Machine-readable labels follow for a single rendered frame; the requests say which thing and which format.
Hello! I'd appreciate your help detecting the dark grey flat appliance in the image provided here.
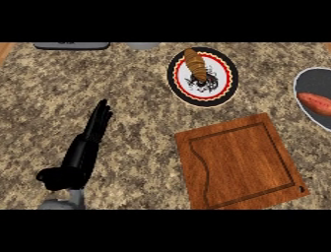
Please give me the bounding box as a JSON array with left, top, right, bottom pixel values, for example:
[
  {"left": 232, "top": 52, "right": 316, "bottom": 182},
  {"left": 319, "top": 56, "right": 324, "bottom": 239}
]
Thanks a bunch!
[{"left": 32, "top": 41, "right": 112, "bottom": 51}]

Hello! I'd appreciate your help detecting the brown croissant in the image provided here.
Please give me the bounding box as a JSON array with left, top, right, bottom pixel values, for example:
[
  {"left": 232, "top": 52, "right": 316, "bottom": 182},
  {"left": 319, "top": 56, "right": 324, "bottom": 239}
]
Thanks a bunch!
[{"left": 183, "top": 47, "right": 208, "bottom": 83}]

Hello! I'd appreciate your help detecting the pale grey round object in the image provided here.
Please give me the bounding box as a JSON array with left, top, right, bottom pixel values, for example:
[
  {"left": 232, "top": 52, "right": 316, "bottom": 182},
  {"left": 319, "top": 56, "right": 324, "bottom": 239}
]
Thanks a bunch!
[{"left": 124, "top": 41, "right": 161, "bottom": 51}]

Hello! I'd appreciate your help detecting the black white red plate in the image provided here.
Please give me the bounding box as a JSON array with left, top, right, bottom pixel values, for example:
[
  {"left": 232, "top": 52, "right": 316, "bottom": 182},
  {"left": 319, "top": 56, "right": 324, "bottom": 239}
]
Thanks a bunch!
[{"left": 165, "top": 46, "right": 239, "bottom": 107}]

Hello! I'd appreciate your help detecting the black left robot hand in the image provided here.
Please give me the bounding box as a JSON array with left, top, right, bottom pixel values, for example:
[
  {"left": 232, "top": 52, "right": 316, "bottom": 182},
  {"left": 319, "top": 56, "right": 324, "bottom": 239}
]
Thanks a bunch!
[{"left": 35, "top": 98, "right": 115, "bottom": 192}]

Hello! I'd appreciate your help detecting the brown wooden cutting board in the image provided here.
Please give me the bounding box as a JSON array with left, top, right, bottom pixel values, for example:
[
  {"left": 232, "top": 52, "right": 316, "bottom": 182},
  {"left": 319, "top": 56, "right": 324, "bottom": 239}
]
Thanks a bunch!
[{"left": 174, "top": 112, "right": 310, "bottom": 211}]

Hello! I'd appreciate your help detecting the dark grey pan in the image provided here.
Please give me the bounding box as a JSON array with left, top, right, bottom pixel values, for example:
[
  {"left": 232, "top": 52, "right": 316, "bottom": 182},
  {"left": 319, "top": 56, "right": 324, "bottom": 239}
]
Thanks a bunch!
[{"left": 291, "top": 67, "right": 331, "bottom": 138}]

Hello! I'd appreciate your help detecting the orange sweet potato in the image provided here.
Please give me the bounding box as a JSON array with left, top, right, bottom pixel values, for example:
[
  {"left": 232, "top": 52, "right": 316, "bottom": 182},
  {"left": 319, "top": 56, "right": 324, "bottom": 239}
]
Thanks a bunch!
[{"left": 295, "top": 92, "right": 331, "bottom": 117}]

